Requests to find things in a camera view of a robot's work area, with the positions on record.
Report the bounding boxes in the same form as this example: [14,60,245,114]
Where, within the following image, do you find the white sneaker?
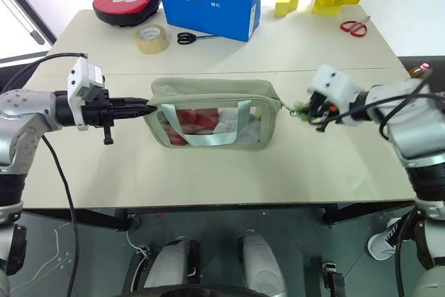
[367,216,405,262]

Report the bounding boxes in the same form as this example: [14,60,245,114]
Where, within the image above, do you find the silver robot leg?
[241,232,288,297]
[143,236,193,293]

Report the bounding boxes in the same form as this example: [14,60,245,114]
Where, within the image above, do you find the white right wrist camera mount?
[309,63,363,127]

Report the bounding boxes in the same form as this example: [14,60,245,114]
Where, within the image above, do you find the clear packing tape roll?
[133,24,171,56]

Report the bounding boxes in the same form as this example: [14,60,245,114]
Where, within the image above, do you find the grey blind wand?
[0,0,45,47]

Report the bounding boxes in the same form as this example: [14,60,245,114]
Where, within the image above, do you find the blue cardboard box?
[151,0,267,43]

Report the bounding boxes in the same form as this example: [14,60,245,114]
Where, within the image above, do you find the green pouch with clear window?
[143,78,284,152]

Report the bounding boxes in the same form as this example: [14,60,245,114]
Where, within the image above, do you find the green plush keychain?
[280,99,313,123]

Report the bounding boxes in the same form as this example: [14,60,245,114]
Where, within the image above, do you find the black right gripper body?
[311,90,346,123]

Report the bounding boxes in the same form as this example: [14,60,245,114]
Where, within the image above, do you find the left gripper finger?
[116,106,158,118]
[116,97,158,109]

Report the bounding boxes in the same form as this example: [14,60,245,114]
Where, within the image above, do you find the silver robot right leg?
[241,232,288,297]

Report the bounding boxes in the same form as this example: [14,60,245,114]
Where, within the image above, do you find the black stand foot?
[123,245,151,293]
[320,259,347,297]

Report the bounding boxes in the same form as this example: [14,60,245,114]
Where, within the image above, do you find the black handled scissors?
[176,31,224,47]

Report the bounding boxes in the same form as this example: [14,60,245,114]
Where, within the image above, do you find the black table frame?
[21,200,419,232]

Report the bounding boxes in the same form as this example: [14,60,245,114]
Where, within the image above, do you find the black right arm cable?
[314,67,445,142]

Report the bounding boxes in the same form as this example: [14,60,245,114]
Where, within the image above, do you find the silver robot left leg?
[143,236,193,293]

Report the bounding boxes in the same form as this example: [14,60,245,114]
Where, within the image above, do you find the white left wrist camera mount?
[66,57,106,132]

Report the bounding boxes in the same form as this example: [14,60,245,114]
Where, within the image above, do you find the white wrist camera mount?
[309,63,363,127]
[66,57,106,132]

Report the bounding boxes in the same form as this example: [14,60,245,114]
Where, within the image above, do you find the yellow foam block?
[273,0,301,18]

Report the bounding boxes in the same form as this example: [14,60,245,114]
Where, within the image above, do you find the white floor cable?
[124,230,151,260]

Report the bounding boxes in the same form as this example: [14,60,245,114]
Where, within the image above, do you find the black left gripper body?
[83,86,118,147]

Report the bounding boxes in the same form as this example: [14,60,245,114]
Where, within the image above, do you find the brown bottle with pink cap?
[407,63,434,81]

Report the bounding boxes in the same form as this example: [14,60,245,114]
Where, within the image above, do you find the red handled scissors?
[339,15,372,38]

